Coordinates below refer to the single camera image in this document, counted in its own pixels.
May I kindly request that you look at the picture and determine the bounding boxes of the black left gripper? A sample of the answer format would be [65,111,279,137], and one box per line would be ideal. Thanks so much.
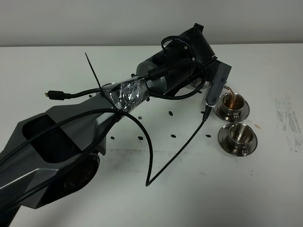
[177,23,217,65]

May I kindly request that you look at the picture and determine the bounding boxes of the stainless steel teapot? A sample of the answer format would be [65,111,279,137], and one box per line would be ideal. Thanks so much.
[186,78,231,91]

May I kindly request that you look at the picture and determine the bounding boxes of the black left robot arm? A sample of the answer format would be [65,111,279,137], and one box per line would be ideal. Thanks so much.
[0,24,217,213]

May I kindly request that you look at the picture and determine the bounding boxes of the far stainless steel teacup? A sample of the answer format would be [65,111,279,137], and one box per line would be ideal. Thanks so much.
[221,93,245,122]

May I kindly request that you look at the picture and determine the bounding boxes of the stainless steel teacup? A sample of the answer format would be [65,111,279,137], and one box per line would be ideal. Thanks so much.
[221,93,245,122]
[228,123,254,156]

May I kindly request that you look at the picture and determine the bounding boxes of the far stainless steel saucer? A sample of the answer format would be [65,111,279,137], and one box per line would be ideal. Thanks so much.
[214,95,250,123]

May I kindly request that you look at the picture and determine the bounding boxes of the stainless steel saucer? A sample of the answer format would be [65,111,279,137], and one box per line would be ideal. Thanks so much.
[214,95,250,123]
[218,123,258,157]

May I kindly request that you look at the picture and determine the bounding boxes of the near stainless steel saucer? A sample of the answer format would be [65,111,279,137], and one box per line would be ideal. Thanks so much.
[218,123,258,157]

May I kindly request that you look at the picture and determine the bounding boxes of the near stainless steel teacup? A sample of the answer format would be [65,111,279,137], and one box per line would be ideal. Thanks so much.
[228,123,254,156]

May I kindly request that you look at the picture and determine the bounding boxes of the steel teapot coaster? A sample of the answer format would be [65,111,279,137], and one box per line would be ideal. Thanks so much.
[103,82,117,87]

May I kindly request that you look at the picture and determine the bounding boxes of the black zip tie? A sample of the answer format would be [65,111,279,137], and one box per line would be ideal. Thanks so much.
[85,53,120,125]

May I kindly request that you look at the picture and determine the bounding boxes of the black left camera cable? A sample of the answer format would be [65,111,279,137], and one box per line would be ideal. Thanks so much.
[0,35,214,206]

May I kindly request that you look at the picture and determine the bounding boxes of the loose black plug cable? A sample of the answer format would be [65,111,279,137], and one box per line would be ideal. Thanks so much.
[45,87,105,101]

